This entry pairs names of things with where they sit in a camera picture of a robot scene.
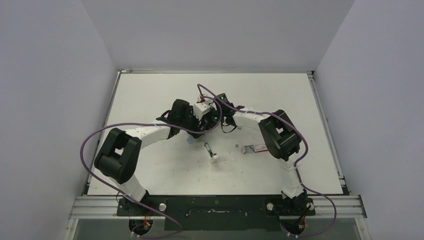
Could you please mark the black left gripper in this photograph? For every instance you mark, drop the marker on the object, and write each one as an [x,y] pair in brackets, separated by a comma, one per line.
[201,127]

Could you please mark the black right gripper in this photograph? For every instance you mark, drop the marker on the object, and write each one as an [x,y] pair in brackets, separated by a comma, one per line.
[216,112]

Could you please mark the light blue stapler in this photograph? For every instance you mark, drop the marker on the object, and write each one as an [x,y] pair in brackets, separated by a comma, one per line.
[190,139]

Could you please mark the red white staple box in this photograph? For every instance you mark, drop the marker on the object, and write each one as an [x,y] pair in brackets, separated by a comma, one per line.
[254,148]

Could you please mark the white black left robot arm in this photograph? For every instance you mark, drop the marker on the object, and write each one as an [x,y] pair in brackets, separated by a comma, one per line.
[119,153]

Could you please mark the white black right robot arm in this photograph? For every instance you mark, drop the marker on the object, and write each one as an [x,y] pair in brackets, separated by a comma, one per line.
[279,134]

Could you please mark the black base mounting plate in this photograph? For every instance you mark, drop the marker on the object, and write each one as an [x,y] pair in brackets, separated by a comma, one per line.
[219,212]

